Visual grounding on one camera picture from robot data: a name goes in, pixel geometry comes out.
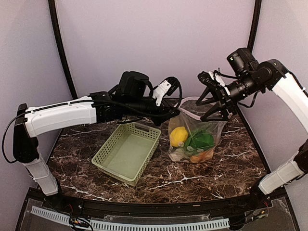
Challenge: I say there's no white slotted cable duct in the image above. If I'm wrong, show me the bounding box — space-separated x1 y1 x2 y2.
31 206 230 231

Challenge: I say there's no black curved front rail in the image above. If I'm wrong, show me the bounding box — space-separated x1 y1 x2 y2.
22 187 291 218

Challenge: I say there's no right clear acrylic plate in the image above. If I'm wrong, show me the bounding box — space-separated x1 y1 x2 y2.
240 197 296 231

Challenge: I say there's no clear zip top bag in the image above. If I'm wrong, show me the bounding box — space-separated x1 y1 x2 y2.
168 96 227 164

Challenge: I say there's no green white bok choy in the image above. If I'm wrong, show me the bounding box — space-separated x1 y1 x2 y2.
184 130 215 151

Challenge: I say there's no yellow lemon top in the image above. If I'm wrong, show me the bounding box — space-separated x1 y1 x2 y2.
169 127 189 147

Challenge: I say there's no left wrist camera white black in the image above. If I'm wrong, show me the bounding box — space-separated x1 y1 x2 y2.
152 77 181 107

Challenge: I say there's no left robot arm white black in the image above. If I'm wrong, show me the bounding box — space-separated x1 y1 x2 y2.
7 71 182 210

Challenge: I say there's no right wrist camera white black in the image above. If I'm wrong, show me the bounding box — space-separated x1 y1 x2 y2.
197 71 226 92

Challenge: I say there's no left clear acrylic plate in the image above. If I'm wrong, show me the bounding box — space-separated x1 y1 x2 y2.
14 198 72 231

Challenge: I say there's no right black frame post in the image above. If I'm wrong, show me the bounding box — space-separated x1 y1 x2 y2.
247 0 262 52

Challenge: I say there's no beige plastic basket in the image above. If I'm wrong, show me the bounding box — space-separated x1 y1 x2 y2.
91 122 161 187

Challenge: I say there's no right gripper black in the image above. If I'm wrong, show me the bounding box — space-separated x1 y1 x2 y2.
196 71 263 120

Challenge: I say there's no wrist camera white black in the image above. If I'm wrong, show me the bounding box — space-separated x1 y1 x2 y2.
197 71 226 92
152 77 181 107

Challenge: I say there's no clear acrylic plate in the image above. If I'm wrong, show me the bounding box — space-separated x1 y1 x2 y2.
240 197 296 231
14 198 72 231

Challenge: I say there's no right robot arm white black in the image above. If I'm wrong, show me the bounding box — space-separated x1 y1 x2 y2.
196 48 308 209

